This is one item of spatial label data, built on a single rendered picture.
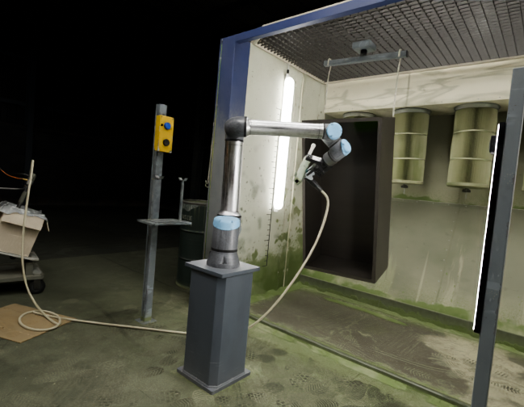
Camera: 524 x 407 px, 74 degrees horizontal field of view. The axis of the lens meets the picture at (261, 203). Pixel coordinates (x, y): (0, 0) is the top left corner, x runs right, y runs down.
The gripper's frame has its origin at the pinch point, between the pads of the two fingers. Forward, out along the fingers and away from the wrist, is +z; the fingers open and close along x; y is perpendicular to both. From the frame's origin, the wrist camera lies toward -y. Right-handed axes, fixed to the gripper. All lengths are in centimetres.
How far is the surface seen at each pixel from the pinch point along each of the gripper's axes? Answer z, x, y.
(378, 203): -16, 13, 54
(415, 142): -24, 134, 84
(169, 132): 56, 5, -87
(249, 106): 34, 71, -56
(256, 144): 53, 64, -30
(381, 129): -45, 35, 19
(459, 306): 5, 21, 181
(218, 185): 74, 15, -33
